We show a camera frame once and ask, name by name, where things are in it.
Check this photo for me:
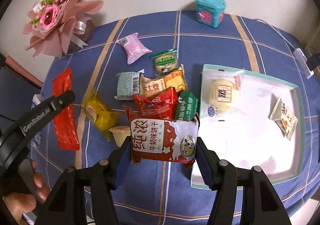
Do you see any person's left hand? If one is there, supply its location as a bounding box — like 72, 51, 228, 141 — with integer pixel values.
3, 160, 51, 224

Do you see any black handheld gripper GenRobot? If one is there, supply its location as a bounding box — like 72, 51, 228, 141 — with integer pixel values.
1, 90, 75, 177

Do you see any jelly cup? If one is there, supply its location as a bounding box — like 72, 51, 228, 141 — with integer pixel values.
109, 126, 131, 147

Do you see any long orange-red snack packet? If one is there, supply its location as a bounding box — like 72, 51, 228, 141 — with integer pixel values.
52, 68, 80, 150

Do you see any teal toy box, pink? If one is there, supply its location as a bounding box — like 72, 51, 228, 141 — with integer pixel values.
195, 0, 227, 28

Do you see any red white milk biscuit packet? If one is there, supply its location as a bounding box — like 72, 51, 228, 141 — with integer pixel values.
124, 106, 199, 169

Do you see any orange yellow snack packet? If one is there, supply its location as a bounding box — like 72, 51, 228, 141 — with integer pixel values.
139, 65, 188, 98

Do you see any pink flower bouquet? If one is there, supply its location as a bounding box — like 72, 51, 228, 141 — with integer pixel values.
23, 0, 103, 57

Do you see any pink snack packet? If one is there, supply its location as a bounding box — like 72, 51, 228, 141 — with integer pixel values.
116, 33, 152, 65

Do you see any black power adapter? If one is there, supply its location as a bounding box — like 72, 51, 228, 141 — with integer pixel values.
306, 53, 320, 71

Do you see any white tray, green rim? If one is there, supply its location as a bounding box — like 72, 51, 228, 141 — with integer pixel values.
199, 64, 305, 184

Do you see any white power strip cable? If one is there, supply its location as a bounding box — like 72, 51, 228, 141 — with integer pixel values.
253, 18, 298, 52

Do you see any blue plaid tablecloth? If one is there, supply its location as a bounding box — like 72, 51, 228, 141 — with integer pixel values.
31, 11, 319, 224

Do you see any white power strip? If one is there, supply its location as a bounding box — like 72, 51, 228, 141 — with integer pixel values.
293, 48, 314, 79

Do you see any cream snack packet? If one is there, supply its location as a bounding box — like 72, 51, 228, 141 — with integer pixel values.
269, 98, 298, 141

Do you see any pale green snack packet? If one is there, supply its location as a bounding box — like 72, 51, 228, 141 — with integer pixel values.
114, 69, 144, 101

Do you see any green round biscuit packet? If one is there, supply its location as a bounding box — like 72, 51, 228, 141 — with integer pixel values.
150, 48, 178, 76

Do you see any clear packet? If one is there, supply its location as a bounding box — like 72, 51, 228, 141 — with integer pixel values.
200, 68, 245, 121

